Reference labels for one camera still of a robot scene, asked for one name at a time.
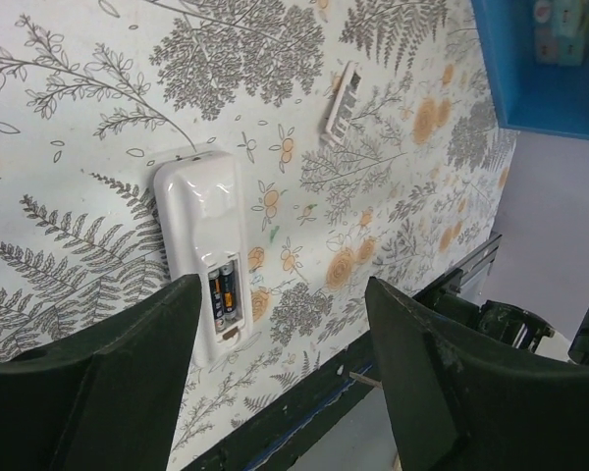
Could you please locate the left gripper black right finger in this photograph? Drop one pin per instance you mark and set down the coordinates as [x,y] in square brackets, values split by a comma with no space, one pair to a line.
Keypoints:
[458,400]

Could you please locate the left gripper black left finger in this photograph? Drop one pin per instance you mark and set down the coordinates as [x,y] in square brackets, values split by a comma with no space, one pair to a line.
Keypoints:
[106,397]

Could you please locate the black orange battery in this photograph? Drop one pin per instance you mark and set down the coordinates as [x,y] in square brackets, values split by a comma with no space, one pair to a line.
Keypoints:
[216,300]
[229,284]

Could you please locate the white remote control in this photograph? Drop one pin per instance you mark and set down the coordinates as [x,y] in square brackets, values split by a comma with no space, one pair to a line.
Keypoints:
[200,204]

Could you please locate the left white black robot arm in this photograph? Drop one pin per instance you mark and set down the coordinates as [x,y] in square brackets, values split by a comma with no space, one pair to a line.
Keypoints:
[545,329]

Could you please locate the floral patterned table mat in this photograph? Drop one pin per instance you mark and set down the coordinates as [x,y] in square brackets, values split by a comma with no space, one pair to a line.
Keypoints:
[95,96]

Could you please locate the blue shelf with coloured boards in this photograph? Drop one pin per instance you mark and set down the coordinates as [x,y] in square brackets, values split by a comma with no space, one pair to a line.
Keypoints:
[529,96]

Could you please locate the pastel tissue pack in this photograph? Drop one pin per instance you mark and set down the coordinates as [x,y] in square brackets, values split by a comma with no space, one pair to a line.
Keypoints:
[561,32]

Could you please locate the aluminium frame rail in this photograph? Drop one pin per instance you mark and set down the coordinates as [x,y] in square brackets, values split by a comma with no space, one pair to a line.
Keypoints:
[470,274]

